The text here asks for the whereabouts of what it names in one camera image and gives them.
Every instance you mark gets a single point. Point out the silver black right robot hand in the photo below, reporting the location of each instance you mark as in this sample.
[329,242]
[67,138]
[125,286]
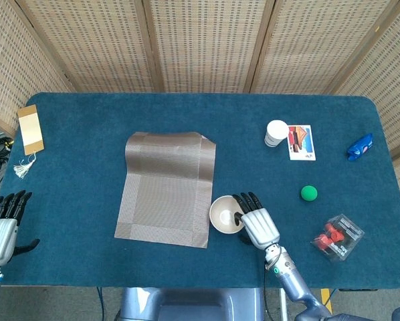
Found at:
[260,227]

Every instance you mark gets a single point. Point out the beige bowl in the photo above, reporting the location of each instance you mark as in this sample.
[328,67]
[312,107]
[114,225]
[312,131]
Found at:
[221,214]

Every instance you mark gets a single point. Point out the grey-brown woven placemat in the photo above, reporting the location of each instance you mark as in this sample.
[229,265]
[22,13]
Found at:
[166,194]

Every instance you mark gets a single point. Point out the woven bamboo folding screen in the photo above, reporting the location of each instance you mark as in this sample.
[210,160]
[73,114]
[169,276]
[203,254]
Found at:
[203,43]

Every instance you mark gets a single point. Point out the green ball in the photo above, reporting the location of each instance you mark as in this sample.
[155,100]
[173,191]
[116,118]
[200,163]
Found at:
[309,193]

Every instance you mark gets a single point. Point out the metal table leg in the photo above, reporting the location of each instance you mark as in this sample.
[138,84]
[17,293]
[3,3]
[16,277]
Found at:
[283,301]

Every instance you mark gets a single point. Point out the clear box with red parts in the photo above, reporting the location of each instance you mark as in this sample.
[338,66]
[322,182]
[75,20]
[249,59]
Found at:
[337,237]

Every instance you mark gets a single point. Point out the colourful picture postcard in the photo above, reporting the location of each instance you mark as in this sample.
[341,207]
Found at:
[302,143]

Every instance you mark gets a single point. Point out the blue felt table cover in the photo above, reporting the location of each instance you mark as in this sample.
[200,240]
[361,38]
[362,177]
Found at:
[86,200]

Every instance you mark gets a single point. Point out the white paper cup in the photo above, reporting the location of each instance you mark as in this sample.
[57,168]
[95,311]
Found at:
[276,132]

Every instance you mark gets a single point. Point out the blue-grey robot torso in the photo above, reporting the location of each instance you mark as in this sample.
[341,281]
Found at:
[186,306]

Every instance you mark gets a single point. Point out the tan bookmark with tassel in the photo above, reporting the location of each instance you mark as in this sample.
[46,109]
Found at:
[30,128]

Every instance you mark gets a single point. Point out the blue snack packet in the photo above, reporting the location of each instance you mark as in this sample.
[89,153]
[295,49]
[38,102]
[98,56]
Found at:
[360,147]

